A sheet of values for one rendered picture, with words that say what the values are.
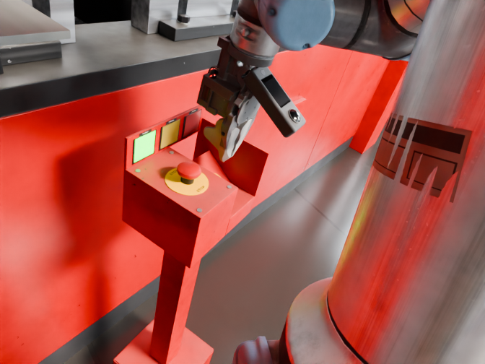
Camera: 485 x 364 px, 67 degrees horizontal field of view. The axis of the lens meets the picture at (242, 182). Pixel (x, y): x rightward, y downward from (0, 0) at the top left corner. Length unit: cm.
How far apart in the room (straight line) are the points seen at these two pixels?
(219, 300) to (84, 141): 86
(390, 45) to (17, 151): 57
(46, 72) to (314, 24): 44
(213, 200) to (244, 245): 104
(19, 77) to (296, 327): 58
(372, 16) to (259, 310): 116
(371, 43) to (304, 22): 10
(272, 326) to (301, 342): 124
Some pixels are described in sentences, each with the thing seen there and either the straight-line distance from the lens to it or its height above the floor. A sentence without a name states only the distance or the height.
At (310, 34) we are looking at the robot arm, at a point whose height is 107.
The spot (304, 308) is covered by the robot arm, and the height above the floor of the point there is 101.
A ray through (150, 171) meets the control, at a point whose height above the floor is 78.
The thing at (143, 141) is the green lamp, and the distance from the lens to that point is 62.
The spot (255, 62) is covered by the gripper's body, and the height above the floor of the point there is 98.
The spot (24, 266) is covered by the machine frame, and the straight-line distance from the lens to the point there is 88.
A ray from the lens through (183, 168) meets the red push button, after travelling 59.
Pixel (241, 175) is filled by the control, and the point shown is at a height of 74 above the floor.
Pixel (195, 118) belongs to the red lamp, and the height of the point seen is 82.
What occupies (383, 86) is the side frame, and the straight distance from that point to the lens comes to 246.
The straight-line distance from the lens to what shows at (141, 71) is 77.
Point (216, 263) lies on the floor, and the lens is 152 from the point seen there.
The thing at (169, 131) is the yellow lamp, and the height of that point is 82.
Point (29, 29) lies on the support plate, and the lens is 49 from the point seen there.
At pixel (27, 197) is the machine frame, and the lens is 77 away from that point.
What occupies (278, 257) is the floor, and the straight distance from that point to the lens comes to 163.
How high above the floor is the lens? 116
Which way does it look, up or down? 37 degrees down
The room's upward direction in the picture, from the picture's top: 16 degrees clockwise
